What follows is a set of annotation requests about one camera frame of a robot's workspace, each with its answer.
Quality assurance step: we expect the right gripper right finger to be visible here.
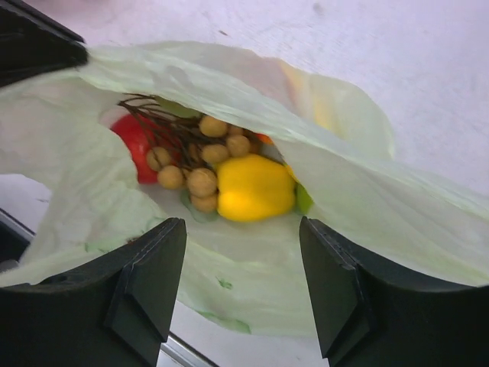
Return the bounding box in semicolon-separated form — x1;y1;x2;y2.
300;217;488;366

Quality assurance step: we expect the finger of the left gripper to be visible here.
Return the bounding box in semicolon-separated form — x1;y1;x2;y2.
1;0;89;86

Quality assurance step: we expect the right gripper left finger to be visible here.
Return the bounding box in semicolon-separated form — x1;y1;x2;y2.
0;217;188;367

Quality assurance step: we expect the light green fruit bag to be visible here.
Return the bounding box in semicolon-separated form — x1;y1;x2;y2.
1;42;488;336

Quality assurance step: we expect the red tomato in bag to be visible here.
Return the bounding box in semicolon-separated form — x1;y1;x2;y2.
110;114;179;184

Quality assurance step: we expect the yellow bell pepper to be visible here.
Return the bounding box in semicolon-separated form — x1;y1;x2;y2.
216;154;296;222

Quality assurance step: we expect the brown longan bunch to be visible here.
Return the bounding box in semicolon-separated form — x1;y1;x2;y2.
117;94;267;213

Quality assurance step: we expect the aluminium mounting rail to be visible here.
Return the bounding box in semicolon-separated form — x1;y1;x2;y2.
0;208;222;367

